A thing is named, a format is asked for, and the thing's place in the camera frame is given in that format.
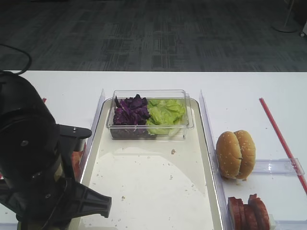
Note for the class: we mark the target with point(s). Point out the white patty pusher block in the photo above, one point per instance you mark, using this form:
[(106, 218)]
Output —
[(272, 223)]

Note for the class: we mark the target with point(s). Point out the white floor stand base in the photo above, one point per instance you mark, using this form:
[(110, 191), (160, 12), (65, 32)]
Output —
[(285, 27)]

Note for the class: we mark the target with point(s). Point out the middle meat patty slice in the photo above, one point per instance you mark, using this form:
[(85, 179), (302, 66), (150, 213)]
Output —
[(250, 218)]

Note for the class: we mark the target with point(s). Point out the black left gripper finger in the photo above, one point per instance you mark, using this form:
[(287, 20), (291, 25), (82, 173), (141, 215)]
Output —
[(72, 138), (73, 200)]

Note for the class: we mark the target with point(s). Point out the metal baking tray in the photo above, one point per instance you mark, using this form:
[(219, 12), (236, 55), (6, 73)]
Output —
[(155, 184)]

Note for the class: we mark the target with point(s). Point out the left sesame top bun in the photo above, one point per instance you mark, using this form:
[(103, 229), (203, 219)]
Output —
[(228, 154)]

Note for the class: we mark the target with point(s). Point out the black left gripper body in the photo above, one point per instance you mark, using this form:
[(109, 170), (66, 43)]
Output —
[(29, 157)]

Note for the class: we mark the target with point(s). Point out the right sesame top bun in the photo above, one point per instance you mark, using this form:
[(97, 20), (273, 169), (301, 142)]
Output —
[(248, 152)]

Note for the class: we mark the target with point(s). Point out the long clear rail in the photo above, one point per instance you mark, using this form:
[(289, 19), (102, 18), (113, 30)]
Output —
[(224, 217), (87, 149)]

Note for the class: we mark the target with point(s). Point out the right upper clear rail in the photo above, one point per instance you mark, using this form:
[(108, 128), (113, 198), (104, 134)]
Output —
[(286, 167)]

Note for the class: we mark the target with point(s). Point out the right long clear rail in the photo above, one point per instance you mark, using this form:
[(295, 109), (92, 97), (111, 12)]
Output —
[(224, 217)]

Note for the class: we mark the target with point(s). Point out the right lower clear rail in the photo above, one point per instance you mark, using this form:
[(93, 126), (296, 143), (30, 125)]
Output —
[(291, 225)]

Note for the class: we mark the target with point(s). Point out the clear plastic salad container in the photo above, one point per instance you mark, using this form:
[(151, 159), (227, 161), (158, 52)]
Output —
[(150, 132)]

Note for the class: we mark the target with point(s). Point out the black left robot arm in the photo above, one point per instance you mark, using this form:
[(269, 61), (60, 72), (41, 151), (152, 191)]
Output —
[(38, 181)]

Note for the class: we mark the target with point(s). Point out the purple cabbage leaves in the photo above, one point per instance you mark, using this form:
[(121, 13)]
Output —
[(131, 111)]

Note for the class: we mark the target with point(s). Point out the left long clear rail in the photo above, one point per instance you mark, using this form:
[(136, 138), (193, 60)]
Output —
[(87, 149)]

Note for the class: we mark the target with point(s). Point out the right red strip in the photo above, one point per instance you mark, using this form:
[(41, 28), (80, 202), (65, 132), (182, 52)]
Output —
[(283, 143)]

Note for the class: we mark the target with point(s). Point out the sesame bun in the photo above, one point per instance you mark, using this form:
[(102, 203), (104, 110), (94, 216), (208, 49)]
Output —
[(228, 154), (248, 152)]

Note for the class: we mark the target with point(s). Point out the left meat patty slice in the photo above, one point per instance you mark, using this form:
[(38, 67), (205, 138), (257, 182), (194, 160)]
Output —
[(234, 210)]

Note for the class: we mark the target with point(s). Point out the green lettuce leaves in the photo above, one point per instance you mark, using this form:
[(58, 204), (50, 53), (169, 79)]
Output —
[(165, 112)]

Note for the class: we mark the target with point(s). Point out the inner tomato slice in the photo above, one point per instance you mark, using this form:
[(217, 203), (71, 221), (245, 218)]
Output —
[(75, 160)]

